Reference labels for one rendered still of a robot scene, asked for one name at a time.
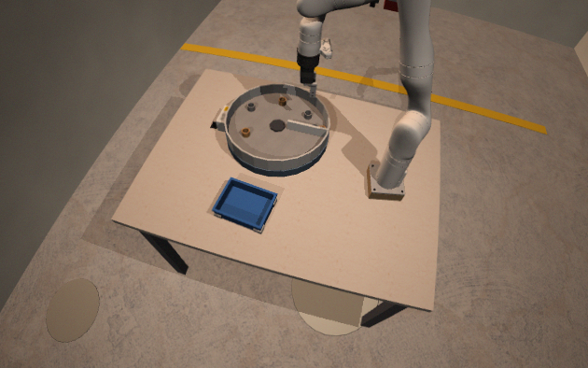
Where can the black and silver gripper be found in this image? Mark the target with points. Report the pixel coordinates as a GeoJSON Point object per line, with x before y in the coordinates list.
{"type": "Point", "coordinates": [308, 58]}

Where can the blue open crate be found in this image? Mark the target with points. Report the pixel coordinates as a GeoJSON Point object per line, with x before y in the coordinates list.
{"type": "Point", "coordinates": [244, 202]}

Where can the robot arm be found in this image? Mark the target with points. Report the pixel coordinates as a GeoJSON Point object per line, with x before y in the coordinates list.
{"type": "Point", "coordinates": [416, 66]}

